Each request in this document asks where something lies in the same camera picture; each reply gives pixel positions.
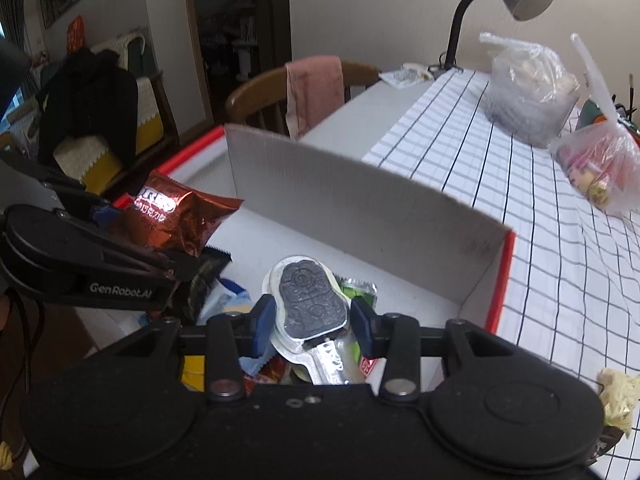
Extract dark bookshelf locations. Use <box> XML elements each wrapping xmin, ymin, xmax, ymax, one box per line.
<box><xmin>181</xmin><ymin>0</ymin><xmax>292</xmax><ymax>127</ymax></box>

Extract red foil snack packet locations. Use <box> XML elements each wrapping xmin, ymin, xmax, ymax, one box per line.
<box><xmin>119</xmin><ymin>169</ymin><xmax>246</xmax><ymax>257</ymax></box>

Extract orange storage container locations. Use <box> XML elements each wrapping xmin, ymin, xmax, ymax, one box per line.
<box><xmin>575</xmin><ymin>99</ymin><xmax>640</xmax><ymax>132</ymax></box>

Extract paint brushes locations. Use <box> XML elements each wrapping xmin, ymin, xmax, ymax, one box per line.
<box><xmin>612</xmin><ymin>74</ymin><xmax>640</xmax><ymax>122</ymax></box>

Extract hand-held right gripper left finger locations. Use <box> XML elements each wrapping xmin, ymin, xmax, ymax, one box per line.
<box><xmin>107</xmin><ymin>294</ymin><xmax>277</xmax><ymax>403</ymax></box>

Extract chair with black jacket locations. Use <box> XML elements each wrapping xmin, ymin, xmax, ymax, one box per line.
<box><xmin>49</xmin><ymin>29</ymin><xmax>179</xmax><ymax>197</ymax></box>

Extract checked tablecloth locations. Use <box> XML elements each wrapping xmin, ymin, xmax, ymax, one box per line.
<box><xmin>361</xmin><ymin>67</ymin><xmax>640</xmax><ymax>480</ymax></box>

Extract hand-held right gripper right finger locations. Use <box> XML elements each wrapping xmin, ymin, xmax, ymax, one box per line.
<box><xmin>350</xmin><ymin>296</ymin><xmax>532</xmax><ymax>404</ymax></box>

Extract pinkish plastic bag with goods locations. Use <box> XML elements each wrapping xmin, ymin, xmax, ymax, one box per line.
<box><xmin>549</xmin><ymin>34</ymin><xmax>640</xmax><ymax>214</ymax></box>

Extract black snack packet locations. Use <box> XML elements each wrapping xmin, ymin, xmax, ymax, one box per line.
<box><xmin>184</xmin><ymin>247</ymin><xmax>234</xmax><ymax>323</ymax></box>

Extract small white packet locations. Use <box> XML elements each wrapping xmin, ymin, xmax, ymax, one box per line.
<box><xmin>379</xmin><ymin>61</ymin><xmax>434</xmax><ymax>89</ymax></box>

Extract black jacket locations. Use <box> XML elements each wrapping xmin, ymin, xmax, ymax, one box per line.
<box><xmin>36</xmin><ymin>48</ymin><xmax>139</xmax><ymax>172</ymax></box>

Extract pink cloth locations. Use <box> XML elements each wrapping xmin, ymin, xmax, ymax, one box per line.
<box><xmin>284</xmin><ymin>56</ymin><xmax>347</xmax><ymax>142</ymax></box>

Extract grey figure-shaped snack packet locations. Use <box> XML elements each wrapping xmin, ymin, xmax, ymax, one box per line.
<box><xmin>261</xmin><ymin>254</ymin><xmax>362</xmax><ymax>387</ymax></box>

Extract wooden chair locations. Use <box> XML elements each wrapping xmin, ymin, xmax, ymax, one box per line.
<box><xmin>224</xmin><ymin>59</ymin><xmax>382</xmax><ymax>139</ymax></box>

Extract blue and white snack packet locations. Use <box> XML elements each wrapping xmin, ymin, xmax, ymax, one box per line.
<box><xmin>199</xmin><ymin>277</ymin><xmax>254</xmax><ymax>322</ymax></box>

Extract orange snack packet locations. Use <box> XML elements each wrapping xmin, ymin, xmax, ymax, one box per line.
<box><xmin>240</xmin><ymin>356</ymin><xmax>288</xmax><ymax>387</ymax></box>

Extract red and white cardboard box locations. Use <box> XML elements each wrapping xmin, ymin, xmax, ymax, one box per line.
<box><xmin>112</xmin><ymin>124</ymin><xmax>517</xmax><ymax>387</ymax></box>

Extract clear plastic bag with container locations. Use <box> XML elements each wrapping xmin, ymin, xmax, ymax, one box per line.
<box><xmin>479</xmin><ymin>31</ymin><xmax>584</xmax><ymax>149</ymax></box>

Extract red sign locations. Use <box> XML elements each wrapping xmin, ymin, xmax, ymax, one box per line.
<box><xmin>65</xmin><ymin>15</ymin><xmax>86</xmax><ymax>54</ymax></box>

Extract pale yellow snack packet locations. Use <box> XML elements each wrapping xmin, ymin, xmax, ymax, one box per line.
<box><xmin>596</xmin><ymin>366</ymin><xmax>640</xmax><ymax>439</ymax></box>

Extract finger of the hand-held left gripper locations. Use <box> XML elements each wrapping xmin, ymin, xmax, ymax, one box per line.
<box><xmin>0</xmin><ymin>151</ymin><xmax>122</xmax><ymax>229</ymax></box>
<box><xmin>69</xmin><ymin>216</ymin><xmax>202</xmax><ymax>311</ymax></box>

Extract black cable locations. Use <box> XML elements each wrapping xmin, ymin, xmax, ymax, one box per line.
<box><xmin>0</xmin><ymin>287</ymin><xmax>48</xmax><ymax>463</ymax></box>

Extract green snack packet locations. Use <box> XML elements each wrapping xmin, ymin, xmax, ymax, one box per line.
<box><xmin>339</xmin><ymin>276</ymin><xmax>379</xmax><ymax>363</ymax></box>

